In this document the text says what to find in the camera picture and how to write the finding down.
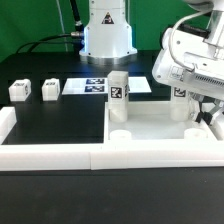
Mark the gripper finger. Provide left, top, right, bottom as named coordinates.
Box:
left=196, top=111, right=213, bottom=125

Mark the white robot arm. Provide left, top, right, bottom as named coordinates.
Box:
left=80, top=0, right=224, bottom=122

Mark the white tag sheet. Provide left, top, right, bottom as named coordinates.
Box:
left=62, top=77, right=151, bottom=95

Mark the white U-shaped fence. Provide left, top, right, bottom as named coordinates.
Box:
left=0, top=107, right=224, bottom=171

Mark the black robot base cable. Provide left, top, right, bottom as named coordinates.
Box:
left=69, top=0, right=86, bottom=41

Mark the white cable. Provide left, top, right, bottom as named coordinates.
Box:
left=55, top=0, right=70, bottom=53

